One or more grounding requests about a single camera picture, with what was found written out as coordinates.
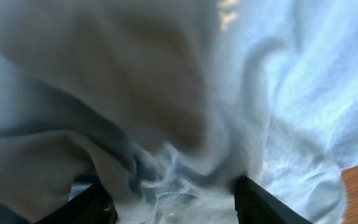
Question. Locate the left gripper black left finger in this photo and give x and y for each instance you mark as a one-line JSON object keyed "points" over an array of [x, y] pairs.
{"points": [[92, 206]]}

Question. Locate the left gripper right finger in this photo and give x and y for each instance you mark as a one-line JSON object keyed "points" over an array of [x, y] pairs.
{"points": [[254, 205]]}

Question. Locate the light blue t-shirt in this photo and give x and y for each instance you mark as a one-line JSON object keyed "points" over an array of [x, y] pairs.
{"points": [[168, 102]]}

